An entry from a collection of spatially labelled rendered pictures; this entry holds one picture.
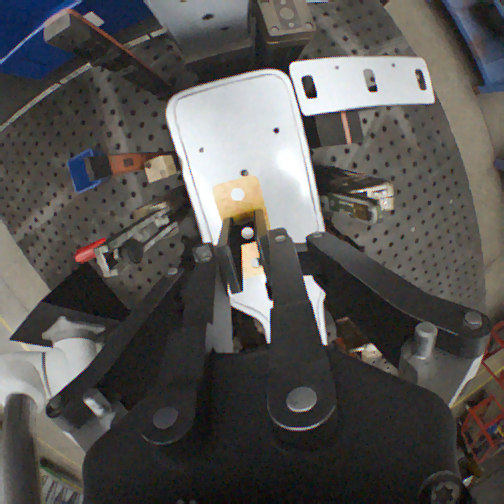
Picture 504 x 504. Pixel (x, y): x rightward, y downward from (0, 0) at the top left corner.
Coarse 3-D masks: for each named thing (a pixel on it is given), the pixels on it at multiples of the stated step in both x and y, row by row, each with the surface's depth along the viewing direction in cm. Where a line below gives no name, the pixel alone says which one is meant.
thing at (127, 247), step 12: (156, 216) 36; (132, 228) 30; (144, 228) 34; (156, 228) 37; (168, 228) 39; (108, 240) 27; (120, 240) 27; (132, 240) 26; (144, 240) 34; (156, 240) 35; (96, 252) 25; (108, 252) 26; (120, 252) 26; (132, 252) 25; (108, 264) 26; (120, 264) 27; (132, 264) 26; (108, 276) 26
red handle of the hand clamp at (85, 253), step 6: (162, 216) 39; (156, 222) 38; (162, 222) 39; (168, 222) 40; (114, 234) 36; (102, 240) 34; (84, 246) 34; (90, 246) 34; (96, 246) 34; (78, 252) 33; (84, 252) 33; (90, 252) 33; (78, 258) 33; (84, 258) 33; (90, 258) 34
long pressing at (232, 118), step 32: (192, 96) 38; (224, 96) 38; (256, 96) 38; (288, 96) 38; (192, 128) 40; (224, 128) 40; (256, 128) 40; (288, 128) 40; (192, 160) 42; (224, 160) 42; (256, 160) 42; (288, 160) 42; (192, 192) 44; (288, 192) 44; (288, 224) 47; (320, 224) 47; (256, 288) 51; (320, 288) 52; (320, 320) 55
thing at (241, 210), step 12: (240, 180) 20; (252, 180) 20; (216, 192) 20; (228, 192) 20; (252, 192) 20; (216, 204) 20; (228, 204) 20; (240, 204) 20; (252, 204) 20; (264, 204) 20; (228, 216) 21; (240, 216) 21; (252, 216) 21; (240, 228) 20; (252, 228) 20; (240, 240) 21; (252, 240) 21; (252, 252) 22; (252, 276) 23
